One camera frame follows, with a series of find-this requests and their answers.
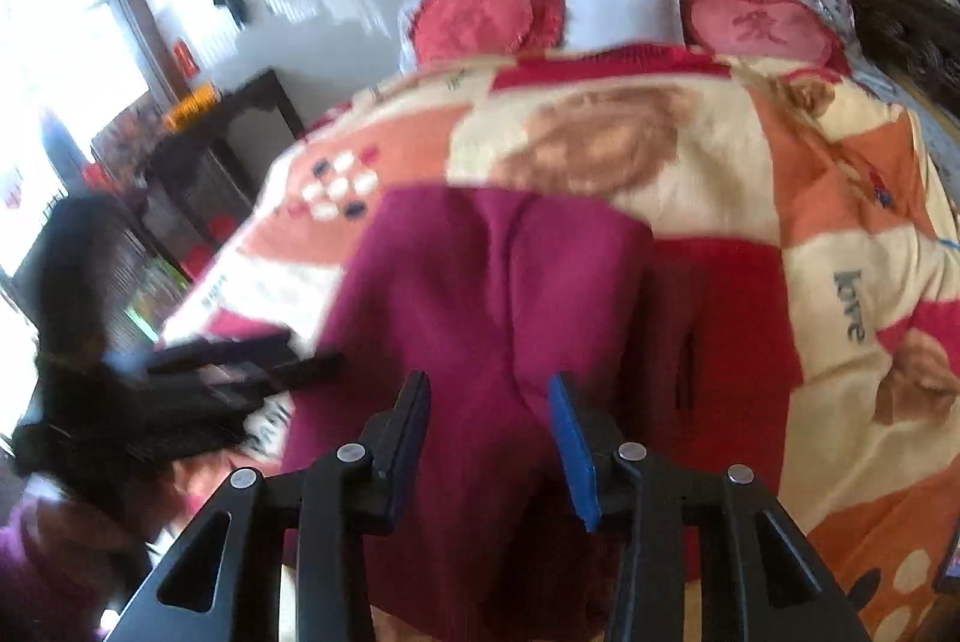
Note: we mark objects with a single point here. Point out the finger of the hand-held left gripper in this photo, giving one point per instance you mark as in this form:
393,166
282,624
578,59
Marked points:
307,370
225,353

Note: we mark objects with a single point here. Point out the person's left forearm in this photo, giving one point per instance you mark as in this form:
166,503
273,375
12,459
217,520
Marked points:
37,567

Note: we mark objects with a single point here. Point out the red wall decoration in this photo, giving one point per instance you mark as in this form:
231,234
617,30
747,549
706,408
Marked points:
184,58

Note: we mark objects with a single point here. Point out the red heart pillow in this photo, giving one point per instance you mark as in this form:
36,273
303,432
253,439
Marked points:
472,23
750,23

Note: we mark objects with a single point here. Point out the printed fleece blanket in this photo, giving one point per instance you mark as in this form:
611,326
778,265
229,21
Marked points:
847,199

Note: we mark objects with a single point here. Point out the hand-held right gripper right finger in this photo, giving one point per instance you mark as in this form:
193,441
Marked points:
574,454

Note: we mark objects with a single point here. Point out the bright window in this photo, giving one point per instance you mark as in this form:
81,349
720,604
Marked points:
67,49

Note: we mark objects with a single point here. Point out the dark wooden table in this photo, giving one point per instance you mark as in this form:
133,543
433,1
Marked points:
225,124

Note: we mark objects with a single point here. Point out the dark carved wooden headboard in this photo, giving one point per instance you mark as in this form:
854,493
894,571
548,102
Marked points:
900,34

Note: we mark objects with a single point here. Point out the colourful printed cloth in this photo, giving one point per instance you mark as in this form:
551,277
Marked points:
127,128

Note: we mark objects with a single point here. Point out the maroon knit sweater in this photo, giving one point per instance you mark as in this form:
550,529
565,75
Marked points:
465,312

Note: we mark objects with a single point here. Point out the white pillow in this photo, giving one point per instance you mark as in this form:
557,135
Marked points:
622,8

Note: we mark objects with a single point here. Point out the red paper bag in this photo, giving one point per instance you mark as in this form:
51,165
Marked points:
199,258
219,226

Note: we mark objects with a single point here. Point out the yellow box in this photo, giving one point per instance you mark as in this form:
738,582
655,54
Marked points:
191,106

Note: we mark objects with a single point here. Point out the green packets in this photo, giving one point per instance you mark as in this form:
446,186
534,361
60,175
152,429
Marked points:
154,301

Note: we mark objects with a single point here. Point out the dark flat device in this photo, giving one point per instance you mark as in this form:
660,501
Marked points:
949,559

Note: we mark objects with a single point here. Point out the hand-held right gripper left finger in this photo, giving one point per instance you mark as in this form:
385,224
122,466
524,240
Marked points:
409,439

